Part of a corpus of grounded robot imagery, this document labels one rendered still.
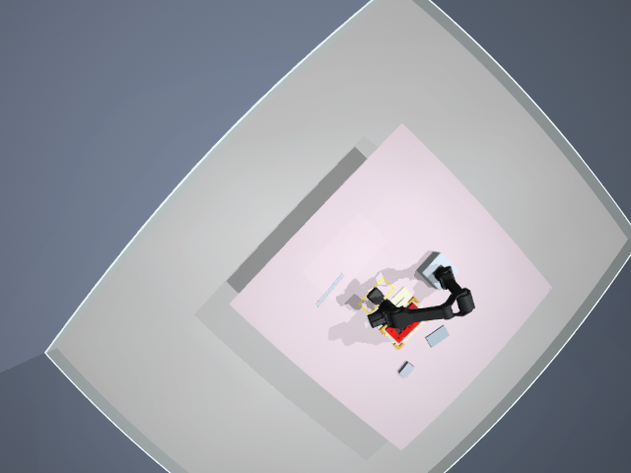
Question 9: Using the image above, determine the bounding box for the grey flat bar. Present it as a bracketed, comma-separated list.
[425, 325, 450, 348]

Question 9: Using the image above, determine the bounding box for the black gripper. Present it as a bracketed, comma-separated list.
[367, 287, 393, 310]

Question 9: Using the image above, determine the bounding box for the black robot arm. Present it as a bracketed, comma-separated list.
[368, 265, 475, 328]

